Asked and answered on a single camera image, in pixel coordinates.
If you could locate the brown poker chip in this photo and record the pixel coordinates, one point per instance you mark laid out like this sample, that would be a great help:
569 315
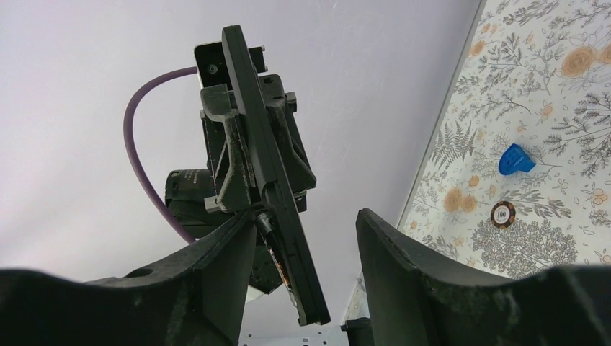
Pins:
503 214

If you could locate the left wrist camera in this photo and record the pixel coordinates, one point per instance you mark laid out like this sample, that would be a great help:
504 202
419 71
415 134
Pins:
212 67

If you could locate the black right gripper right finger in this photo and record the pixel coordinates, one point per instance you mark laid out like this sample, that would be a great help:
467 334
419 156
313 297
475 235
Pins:
417 296

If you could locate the black remote control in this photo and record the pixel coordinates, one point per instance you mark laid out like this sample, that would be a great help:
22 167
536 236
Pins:
262 104

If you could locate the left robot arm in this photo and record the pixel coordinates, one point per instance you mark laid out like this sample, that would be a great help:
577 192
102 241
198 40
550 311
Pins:
203 199

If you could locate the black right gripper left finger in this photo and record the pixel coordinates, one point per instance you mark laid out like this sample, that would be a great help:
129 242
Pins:
195 296

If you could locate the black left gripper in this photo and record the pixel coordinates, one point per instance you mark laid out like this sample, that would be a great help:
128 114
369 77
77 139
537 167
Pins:
232 176

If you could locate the blue plastic piece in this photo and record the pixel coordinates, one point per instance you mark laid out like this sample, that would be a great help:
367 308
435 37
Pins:
515 159

